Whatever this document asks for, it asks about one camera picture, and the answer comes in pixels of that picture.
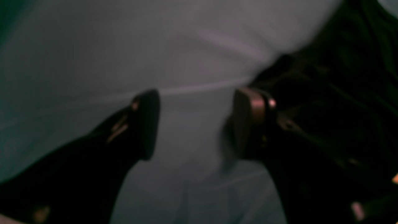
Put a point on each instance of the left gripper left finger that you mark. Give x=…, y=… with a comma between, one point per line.
x=79, y=182

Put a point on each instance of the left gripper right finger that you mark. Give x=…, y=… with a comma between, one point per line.
x=315, y=186

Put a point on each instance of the black T-shirt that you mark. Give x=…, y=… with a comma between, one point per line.
x=341, y=89

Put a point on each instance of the blue table cloth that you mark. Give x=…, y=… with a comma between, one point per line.
x=68, y=65

